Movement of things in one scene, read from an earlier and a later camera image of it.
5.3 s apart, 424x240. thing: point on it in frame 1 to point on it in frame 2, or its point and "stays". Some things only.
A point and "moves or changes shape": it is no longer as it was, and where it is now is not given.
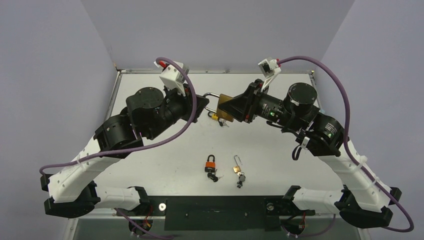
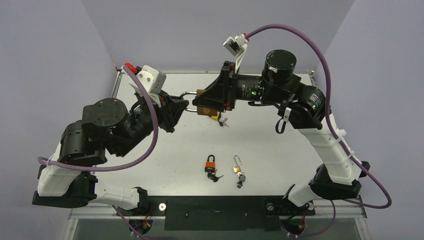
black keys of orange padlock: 212,176 stays
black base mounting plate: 219,213 stays
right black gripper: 251,103 to 228,87
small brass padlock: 237,169 stays
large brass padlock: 221,113 moves or changes shape
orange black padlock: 210,165 stays
